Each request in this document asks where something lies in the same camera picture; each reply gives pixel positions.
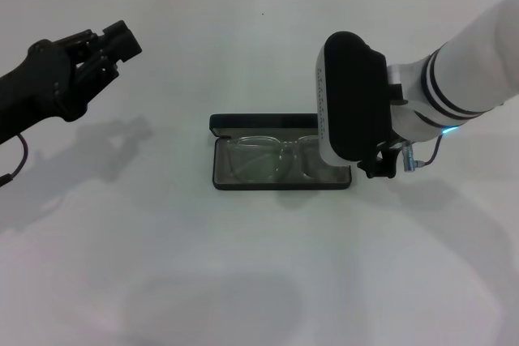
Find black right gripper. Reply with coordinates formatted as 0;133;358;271
356;142;402;180

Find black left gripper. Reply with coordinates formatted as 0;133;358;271
0;19;144;145

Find clear white glasses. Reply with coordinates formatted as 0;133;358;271
225;134;345;183

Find black glasses case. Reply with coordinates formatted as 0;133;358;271
209;113;353;192

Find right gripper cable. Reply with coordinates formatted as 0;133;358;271
401;133;444;172

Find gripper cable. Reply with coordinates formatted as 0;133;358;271
401;133;444;172
0;133;30;189

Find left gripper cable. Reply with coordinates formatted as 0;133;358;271
0;133;30;189

